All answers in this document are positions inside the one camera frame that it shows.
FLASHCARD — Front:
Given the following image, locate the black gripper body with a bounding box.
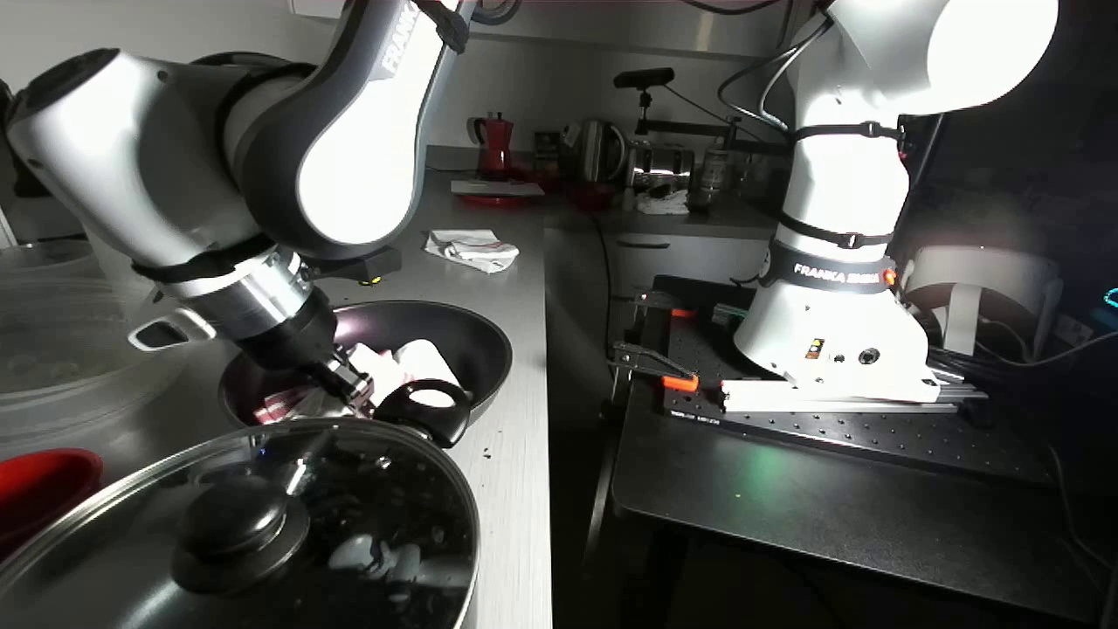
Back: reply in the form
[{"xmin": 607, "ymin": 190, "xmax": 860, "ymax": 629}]
[{"xmin": 238, "ymin": 291, "xmax": 340, "ymax": 374}]

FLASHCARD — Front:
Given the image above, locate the white red striped towel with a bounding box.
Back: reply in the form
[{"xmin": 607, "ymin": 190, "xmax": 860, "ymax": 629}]
[{"xmin": 351, "ymin": 338, "xmax": 459, "ymax": 406}]

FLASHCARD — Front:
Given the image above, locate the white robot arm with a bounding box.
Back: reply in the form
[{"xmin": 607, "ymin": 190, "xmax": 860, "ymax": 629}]
[{"xmin": 8, "ymin": 0, "xmax": 1059, "ymax": 411}]

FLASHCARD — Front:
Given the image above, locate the dark purple frying pan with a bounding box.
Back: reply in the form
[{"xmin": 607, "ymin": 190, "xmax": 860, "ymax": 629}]
[{"xmin": 220, "ymin": 299, "xmax": 514, "ymax": 447}]

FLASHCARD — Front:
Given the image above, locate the glass pot lid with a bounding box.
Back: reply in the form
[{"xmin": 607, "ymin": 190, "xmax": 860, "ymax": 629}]
[{"xmin": 0, "ymin": 418, "xmax": 478, "ymax": 629}]

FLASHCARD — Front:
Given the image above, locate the clear plastic bowl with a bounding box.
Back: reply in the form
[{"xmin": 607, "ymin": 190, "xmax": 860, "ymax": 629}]
[{"xmin": 0, "ymin": 281, "xmax": 181, "ymax": 440}]

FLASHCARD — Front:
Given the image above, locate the red moka pot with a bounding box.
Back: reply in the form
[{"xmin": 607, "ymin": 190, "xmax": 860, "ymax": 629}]
[{"xmin": 472, "ymin": 113, "xmax": 514, "ymax": 179}]

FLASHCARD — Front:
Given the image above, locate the red bowl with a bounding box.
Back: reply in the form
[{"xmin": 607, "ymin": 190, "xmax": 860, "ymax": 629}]
[{"xmin": 0, "ymin": 447, "xmax": 102, "ymax": 557}]

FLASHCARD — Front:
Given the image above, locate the silver kettle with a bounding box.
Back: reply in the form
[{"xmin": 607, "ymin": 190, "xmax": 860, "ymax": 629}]
[{"xmin": 577, "ymin": 118, "xmax": 629, "ymax": 186}]

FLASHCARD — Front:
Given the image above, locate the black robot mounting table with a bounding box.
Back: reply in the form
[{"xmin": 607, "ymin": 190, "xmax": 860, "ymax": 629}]
[{"xmin": 610, "ymin": 281, "xmax": 1114, "ymax": 629}]

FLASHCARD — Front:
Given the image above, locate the orange handled clamp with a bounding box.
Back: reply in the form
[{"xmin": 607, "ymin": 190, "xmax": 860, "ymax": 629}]
[{"xmin": 615, "ymin": 341, "xmax": 702, "ymax": 394}]

